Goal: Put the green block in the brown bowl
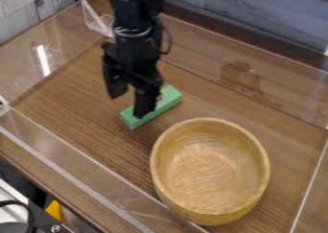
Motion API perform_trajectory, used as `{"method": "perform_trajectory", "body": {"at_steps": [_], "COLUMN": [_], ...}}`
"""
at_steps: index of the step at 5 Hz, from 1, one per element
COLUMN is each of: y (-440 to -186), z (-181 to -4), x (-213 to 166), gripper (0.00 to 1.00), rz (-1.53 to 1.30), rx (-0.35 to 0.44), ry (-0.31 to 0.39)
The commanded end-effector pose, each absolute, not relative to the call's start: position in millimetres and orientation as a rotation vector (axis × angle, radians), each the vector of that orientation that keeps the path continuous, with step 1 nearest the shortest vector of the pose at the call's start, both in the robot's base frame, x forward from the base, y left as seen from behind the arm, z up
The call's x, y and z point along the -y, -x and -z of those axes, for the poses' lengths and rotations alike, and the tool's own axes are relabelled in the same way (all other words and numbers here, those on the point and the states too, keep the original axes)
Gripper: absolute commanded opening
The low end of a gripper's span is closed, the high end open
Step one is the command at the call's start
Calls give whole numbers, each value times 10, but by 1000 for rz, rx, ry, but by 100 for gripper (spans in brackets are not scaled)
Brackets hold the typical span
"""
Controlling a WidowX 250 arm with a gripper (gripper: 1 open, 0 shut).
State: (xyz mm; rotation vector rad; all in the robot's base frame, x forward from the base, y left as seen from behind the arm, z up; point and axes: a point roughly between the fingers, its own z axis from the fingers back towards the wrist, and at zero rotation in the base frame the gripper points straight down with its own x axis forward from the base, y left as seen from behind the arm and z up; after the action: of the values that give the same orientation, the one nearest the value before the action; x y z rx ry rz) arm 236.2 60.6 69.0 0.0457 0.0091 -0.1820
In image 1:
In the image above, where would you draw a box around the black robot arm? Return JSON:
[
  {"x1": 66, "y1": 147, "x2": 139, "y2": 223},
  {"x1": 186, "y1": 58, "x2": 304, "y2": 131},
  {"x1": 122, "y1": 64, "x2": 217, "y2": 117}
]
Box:
[{"x1": 102, "y1": 0, "x2": 165, "y2": 119}]

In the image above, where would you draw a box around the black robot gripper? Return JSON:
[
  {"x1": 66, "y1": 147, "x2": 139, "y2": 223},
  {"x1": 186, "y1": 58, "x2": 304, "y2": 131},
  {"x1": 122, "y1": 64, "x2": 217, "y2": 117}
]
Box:
[{"x1": 102, "y1": 27, "x2": 165, "y2": 119}]

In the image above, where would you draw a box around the clear acrylic corner bracket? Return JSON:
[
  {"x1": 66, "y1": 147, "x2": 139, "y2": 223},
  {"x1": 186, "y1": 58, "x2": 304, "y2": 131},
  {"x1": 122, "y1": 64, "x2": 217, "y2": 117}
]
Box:
[{"x1": 80, "y1": 0, "x2": 114, "y2": 38}]

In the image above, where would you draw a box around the brown wooden bowl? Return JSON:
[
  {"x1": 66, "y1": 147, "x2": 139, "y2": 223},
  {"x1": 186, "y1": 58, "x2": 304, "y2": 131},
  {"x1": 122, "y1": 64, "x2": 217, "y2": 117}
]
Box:
[{"x1": 150, "y1": 117, "x2": 271, "y2": 225}]

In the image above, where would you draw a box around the black and yellow equipment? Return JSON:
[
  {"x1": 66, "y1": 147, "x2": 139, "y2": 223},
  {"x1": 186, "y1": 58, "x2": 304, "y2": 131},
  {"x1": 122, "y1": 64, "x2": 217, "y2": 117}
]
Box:
[{"x1": 28, "y1": 190, "x2": 78, "y2": 233}]

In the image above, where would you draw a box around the green rectangular block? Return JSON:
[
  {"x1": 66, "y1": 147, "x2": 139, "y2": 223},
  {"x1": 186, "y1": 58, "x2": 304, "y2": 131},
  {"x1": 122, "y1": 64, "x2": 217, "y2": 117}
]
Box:
[{"x1": 121, "y1": 85, "x2": 184, "y2": 129}]

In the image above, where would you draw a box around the black cable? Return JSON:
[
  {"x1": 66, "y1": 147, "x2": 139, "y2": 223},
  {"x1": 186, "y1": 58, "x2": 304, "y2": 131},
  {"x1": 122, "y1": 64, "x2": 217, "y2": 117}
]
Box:
[{"x1": 0, "y1": 199, "x2": 38, "y2": 233}]

